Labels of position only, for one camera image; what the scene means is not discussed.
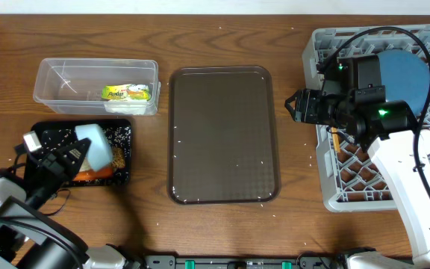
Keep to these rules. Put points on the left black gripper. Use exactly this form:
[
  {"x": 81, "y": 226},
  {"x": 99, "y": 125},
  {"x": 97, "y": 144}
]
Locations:
[{"x": 49, "y": 169}]

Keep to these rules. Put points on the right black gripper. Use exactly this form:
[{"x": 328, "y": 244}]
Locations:
[{"x": 307, "y": 100}]

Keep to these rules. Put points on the light blue rice bowl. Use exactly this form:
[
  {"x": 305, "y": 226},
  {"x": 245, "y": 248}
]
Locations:
[{"x": 99, "y": 154}]

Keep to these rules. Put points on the orange carrot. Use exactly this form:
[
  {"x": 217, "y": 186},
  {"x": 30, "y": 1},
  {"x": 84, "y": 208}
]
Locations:
[{"x": 91, "y": 175}]

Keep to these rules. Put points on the white tissue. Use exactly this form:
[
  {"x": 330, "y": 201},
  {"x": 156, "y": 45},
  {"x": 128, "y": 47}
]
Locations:
[{"x": 126, "y": 107}]

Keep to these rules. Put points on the green foil snack wrapper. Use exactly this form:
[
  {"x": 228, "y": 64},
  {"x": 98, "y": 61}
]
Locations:
[{"x": 126, "y": 92}]

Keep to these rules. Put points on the blue plate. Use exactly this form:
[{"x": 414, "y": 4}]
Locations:
[{"x": 405, "y": 77}]

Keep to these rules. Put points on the brown food scrap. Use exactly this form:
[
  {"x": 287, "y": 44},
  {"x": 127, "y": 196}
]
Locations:
[{"x": 118, "y": 161}]

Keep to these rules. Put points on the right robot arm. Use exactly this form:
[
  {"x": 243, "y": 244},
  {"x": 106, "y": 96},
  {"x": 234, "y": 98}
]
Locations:
[{"x": 378, "y": 100}]

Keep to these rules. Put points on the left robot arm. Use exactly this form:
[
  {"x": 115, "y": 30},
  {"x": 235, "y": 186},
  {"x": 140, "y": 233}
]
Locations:
[{"x": 20, "y": 218}]

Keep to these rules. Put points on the grey dishwasher rack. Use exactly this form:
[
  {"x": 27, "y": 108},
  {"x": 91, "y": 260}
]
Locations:
[{"x": 349, "y": 180}]

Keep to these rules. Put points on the black plastic bin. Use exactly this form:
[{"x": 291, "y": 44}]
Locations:
[{"x": 56, "y": 134}]

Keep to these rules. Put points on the clear plastic bin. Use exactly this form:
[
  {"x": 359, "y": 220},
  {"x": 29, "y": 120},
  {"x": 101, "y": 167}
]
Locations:
[{"x": 74, "y": 85}]

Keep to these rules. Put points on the dark brown serving tray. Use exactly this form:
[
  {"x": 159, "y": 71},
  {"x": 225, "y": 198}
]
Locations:
[{"x": 222, "y": 136}]

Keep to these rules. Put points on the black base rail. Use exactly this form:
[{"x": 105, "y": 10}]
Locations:
[{"x": 303, "y": 261}]

